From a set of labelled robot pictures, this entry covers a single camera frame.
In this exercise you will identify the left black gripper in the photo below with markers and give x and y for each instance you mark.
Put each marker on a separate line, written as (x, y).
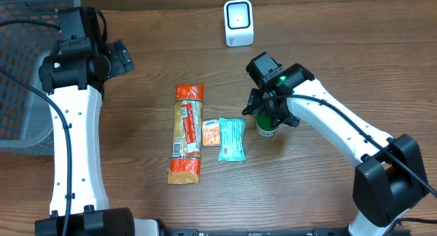
(120, 55)

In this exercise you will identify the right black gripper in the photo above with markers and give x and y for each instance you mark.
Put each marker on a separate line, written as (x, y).
(255, 101)

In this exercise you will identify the green lid jar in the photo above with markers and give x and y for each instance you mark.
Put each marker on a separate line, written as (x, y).
(266, 126)

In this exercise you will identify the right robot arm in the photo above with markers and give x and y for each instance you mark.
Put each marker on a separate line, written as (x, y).
(389, 174)

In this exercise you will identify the small orange tissue pack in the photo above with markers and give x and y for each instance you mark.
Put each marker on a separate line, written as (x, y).
(211, 135)

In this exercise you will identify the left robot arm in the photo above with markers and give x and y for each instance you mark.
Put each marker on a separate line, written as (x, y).
(73, 77)

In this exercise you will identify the red cracker sleeve package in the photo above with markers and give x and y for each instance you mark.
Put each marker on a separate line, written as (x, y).
(185, 163)

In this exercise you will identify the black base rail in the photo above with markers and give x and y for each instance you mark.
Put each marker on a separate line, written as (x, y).
(195, 232)

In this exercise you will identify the teal wet wipes pack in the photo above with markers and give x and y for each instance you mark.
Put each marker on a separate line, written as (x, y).
(231, 133)

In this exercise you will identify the grey plastic mesh basket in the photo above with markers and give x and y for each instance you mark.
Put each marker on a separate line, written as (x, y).
(28, 34)

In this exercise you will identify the white barcode scanner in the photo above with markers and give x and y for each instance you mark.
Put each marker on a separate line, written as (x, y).
(239, 23)

